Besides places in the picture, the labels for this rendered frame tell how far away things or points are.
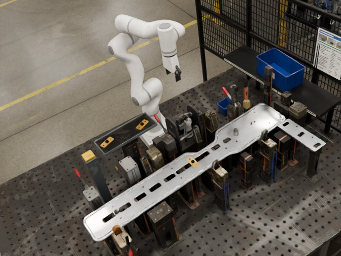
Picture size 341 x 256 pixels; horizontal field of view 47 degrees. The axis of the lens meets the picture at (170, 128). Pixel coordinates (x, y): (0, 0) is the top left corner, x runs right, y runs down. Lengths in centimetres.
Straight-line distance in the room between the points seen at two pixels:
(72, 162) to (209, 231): 116
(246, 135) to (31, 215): 150
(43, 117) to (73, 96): 43
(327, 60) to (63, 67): 353
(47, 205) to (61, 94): 225
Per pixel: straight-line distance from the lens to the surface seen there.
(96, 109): 441
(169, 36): 202
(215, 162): 218
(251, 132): 246
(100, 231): 217
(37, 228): 271
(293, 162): 270
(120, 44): 238
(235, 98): 251
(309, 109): 259
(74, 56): 539
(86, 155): 230
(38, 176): 299
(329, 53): 259
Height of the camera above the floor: 278
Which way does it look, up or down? 45 degrees down
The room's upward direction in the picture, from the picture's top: 11 degrees counter-clockwise
